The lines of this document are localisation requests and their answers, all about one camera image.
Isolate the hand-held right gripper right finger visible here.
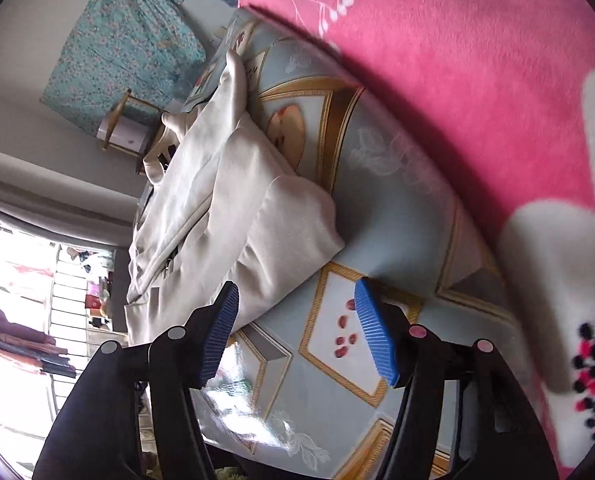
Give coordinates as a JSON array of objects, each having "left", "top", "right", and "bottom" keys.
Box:
[{"left": 354, "top": 276, "right": 561, "bottom": 480}]

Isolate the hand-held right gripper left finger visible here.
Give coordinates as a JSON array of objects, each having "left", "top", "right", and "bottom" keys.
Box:
[{"left": 32, "top": 281, "right": 241, "bottom": 480}]

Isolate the beige zip jacket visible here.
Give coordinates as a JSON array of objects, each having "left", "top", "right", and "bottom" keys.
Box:
[{"left": 124, "top": 50, "right": 345, "bottom": 348}]

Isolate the pile of windowsill clutter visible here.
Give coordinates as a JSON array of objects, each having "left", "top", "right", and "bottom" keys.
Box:
[{"left": 58, "top": 245, "right": 128, "bottom": 331}]

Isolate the round table patterned tablecloth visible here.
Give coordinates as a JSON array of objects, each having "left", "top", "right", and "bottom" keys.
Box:
[{"left": 132, "top": 7, "right": 538, "bottom": 480}]

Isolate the window security grille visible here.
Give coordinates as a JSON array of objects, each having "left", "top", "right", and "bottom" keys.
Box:
[{"left": 0, "top": 220, "right": 128, "bottom": 461}]

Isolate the hanging laundry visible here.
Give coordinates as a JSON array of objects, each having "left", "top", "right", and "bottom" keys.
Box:
[{"left": 0, "top": 305, "right": 78, "bottom": 378}]

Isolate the grey curtain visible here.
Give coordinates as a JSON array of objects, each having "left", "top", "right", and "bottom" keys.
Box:
[{"left": 0, "top": 172, "right": 138, "bottom": 246}]

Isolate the wooden chair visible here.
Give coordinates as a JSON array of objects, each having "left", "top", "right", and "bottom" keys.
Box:
[{"left": 98, "top": 89, "right": 163, "bottom": 176}]

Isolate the pink floral blanket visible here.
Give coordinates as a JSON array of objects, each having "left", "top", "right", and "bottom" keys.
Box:
[{"left": 238, "top": 0, "right": 595, "bottom": 476}]

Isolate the teal floral wall cloth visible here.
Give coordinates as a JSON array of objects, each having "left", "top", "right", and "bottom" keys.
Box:
[{"left": 40, "top": 0, "right": 206, "bottom": 138}]

